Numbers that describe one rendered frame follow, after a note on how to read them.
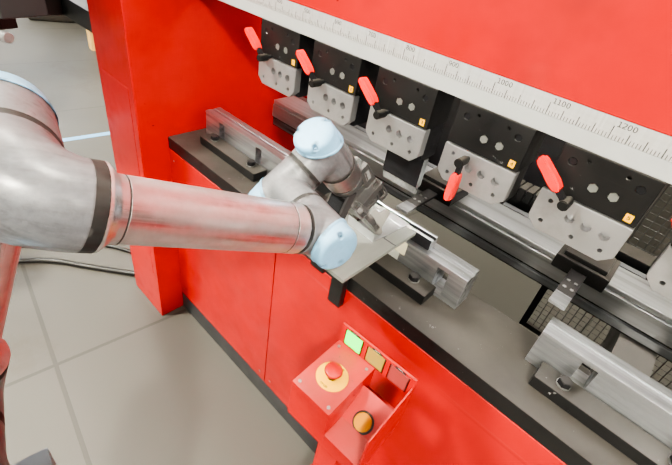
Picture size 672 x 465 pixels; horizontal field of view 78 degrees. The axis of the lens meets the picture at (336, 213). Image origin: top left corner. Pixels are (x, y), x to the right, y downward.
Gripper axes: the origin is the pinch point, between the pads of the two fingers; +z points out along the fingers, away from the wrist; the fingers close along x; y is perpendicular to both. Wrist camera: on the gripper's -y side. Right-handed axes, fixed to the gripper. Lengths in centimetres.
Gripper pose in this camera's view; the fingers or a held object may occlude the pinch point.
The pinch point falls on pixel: (367, 226)
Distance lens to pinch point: 97.9
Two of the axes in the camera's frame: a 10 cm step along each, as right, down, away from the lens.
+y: 6.6, -7.5, 1.0
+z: 3.6, 4.2, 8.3
